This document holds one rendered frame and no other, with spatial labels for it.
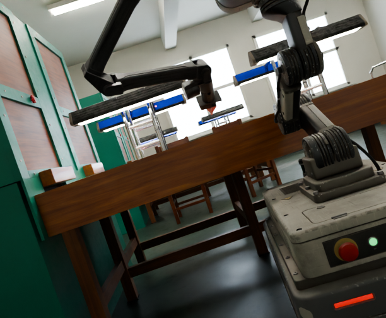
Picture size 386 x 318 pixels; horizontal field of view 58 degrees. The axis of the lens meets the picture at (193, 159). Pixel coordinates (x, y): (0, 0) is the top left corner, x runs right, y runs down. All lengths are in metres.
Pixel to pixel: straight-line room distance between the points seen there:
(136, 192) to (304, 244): 0.83
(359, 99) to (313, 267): 0.95
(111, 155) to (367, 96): 3.38
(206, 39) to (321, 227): 6.51
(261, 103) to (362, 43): 2.41
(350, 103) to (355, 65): 6.33
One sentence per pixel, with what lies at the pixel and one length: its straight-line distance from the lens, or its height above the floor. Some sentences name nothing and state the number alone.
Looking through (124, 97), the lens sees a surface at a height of 1.09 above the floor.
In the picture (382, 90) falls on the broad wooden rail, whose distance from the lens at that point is 1.70.
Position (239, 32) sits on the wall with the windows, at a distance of 7.33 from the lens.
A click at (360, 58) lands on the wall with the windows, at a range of 8.04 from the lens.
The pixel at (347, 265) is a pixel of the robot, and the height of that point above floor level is 0.37.
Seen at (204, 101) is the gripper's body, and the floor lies 0.91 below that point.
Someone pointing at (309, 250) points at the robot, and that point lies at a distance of 0.85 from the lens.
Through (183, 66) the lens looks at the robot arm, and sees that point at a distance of 1.39.
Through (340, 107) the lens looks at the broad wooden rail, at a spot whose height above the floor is 0.69.
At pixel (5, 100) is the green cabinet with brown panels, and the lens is 1.74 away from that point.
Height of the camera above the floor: 0.73
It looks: 2 degrees down
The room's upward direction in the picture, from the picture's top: 19 degrees counter-clockwise
